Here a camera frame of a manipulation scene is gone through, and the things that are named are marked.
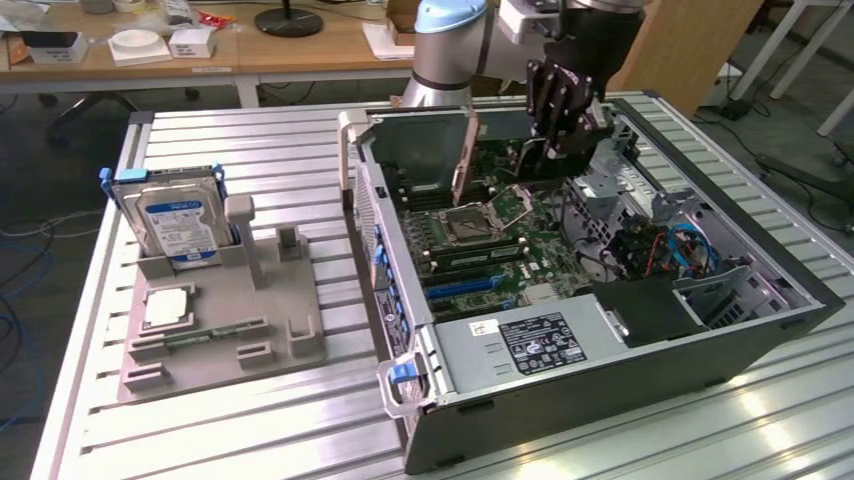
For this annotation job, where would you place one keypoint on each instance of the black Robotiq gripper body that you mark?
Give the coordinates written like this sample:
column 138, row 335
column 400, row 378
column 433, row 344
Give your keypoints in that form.
column 601, row 35

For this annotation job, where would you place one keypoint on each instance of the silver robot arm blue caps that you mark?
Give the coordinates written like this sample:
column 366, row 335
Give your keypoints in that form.
column 454, row 45

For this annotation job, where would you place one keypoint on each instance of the perforated metal disk bay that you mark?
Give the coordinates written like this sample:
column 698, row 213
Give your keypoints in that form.
column 601, row 200

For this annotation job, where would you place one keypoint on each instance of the metal socket cover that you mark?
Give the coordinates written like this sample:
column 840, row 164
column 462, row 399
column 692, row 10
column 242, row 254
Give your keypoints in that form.
column 514, row 200

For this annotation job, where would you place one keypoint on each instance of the black RAM slot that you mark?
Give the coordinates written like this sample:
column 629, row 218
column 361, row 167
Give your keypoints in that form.
column 428, row 189
column 430, row 200

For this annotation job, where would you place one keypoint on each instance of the black power adapter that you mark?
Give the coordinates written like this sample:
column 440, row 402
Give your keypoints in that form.
column 735, row 110

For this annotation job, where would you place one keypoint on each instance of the green motherboard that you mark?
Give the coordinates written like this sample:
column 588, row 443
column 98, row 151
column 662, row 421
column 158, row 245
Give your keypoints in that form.
column 534, row 240

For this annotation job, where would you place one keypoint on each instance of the CPU socket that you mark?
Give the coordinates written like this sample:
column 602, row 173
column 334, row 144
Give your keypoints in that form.
column 468, row 225

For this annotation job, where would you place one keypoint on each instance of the white paper stack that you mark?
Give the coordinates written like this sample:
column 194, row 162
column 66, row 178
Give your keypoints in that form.
column 388, row 40

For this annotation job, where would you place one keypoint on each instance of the cardboard box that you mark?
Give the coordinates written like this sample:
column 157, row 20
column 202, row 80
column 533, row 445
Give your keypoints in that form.
column 401, row 12

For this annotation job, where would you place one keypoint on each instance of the green RAM stick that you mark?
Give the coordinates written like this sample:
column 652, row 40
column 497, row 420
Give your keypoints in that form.
column 201, row 336
column 477, row 256

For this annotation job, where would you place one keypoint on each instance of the long PCIe expansion slot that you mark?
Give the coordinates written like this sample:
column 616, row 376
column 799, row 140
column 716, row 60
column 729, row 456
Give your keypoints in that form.
column 470, row 274
column 464, row 290

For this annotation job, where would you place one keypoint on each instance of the blue slot clip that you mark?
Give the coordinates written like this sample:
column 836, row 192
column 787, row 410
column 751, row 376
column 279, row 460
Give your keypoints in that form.
column 405, row 334
column 390, row 292
column 398, row 314
column 381, row 261

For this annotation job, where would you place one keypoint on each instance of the black fan shroud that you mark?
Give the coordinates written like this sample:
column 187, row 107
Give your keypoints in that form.
column 641, row 310

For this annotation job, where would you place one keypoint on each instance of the black lamp base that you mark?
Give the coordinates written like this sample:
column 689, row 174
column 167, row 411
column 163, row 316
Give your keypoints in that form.
column 289, row 22

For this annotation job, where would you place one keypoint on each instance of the grey metal disk bay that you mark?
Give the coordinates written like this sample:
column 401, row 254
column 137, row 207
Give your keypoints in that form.
column 735, row 300

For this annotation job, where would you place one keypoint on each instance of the grey power supply unit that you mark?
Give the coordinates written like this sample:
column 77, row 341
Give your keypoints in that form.
column 534, row 345

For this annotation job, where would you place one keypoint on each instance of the red packet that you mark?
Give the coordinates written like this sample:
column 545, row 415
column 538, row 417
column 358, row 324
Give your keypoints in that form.
column 214, row 20

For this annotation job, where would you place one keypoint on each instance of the small white box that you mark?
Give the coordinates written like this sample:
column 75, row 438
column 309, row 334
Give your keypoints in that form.
column 190, row 42

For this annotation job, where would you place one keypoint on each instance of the grey parts rack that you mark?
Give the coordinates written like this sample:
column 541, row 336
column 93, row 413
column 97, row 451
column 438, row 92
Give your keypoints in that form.
column 267, row 310

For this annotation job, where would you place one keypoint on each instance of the black open PC case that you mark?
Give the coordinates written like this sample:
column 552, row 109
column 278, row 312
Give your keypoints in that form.
column 601, row 410

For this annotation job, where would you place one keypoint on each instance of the silver hard disk blue label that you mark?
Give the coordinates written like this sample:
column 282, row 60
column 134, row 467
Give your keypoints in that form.
column 174, row 220

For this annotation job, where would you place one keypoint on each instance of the white round holder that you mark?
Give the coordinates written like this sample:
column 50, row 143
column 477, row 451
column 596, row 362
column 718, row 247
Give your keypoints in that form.
column 137, row 45

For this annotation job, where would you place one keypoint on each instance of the silver CPU chip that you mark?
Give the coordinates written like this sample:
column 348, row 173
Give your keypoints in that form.
column 167, row 307

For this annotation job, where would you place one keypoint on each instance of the grey cup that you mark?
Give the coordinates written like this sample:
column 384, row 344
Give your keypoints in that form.
column 101, row 5

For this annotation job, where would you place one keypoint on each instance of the white box black lid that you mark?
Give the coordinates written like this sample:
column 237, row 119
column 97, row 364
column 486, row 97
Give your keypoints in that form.
column 57, row 45

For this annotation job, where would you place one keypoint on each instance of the small orange box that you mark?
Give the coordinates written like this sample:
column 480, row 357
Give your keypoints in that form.
column 17, row 52

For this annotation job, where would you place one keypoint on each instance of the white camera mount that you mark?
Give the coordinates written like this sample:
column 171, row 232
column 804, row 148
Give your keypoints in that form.
column 524, row 22

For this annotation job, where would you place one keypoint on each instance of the white table frame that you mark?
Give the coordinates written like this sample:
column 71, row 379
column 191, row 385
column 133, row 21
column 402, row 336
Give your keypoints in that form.
column 803, row 47

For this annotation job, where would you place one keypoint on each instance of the black case switch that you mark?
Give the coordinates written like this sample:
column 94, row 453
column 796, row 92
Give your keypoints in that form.
column 381, row 192

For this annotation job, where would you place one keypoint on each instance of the wooden desk white frame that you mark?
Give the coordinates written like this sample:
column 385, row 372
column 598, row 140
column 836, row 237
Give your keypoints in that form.
column 101, row 70

